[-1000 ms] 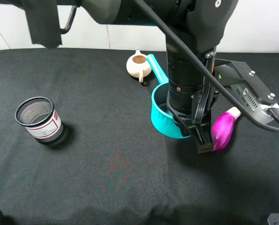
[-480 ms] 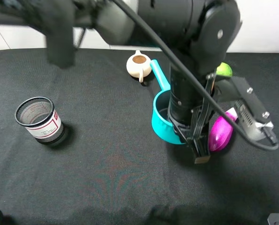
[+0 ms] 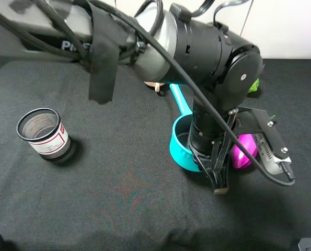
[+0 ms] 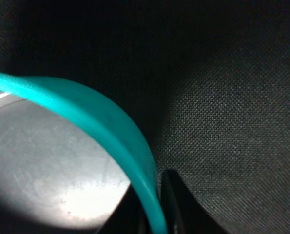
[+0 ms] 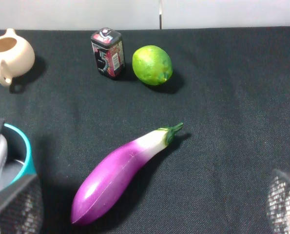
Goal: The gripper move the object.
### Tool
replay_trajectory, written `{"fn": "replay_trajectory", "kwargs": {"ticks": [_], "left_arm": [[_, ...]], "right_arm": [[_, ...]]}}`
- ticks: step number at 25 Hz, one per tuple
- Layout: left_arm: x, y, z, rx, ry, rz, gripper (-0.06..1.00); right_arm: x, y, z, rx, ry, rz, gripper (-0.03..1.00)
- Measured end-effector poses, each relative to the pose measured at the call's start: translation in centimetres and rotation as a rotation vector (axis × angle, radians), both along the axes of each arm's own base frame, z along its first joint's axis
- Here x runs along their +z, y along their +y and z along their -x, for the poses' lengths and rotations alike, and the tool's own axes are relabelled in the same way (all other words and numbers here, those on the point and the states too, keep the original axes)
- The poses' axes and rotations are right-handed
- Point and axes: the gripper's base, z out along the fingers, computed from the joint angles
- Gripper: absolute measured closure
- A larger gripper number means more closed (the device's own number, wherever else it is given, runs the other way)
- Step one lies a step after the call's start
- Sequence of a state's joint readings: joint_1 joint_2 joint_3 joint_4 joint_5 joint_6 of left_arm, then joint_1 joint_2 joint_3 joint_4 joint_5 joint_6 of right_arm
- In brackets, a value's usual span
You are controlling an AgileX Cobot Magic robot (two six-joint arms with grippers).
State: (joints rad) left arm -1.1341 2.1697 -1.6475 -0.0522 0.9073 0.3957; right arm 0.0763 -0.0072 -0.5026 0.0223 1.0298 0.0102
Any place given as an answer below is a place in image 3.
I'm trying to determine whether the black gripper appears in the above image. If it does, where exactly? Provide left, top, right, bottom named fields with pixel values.
left=186, top=141, right=233, bottom=195

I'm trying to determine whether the teal plastic scoop cup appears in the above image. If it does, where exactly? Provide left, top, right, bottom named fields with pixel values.
left=169, top=84, right=201, bottom=173

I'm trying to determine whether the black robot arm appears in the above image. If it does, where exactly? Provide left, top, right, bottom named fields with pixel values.
left=0, top=1, right=263, bottom=194

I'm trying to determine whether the purple toy eggplant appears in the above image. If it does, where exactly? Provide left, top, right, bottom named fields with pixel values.
left=232, top=134, right=258, bottom=169

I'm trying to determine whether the green lime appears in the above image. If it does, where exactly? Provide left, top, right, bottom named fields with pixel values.
left=248, top=79, right=260, bottom=94

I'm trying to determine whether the black table cloth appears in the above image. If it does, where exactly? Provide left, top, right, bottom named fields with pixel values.
left=0, top=60, right=311, bottom=250

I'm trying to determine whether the cream ceramic teapot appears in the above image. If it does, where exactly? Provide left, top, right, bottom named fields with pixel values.
left=144, top=82, right=164, bottom=93

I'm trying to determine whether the black mesh pen cup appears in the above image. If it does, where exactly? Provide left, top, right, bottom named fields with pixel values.
left=16, top=108, right=72, bottom=162

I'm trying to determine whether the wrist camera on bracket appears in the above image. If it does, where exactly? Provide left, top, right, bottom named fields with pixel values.
left=237, top=107, right=295, bottom=186

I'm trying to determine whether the black cable bundle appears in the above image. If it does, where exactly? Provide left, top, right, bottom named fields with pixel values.
left=0, top=0, right=296, bottom=187

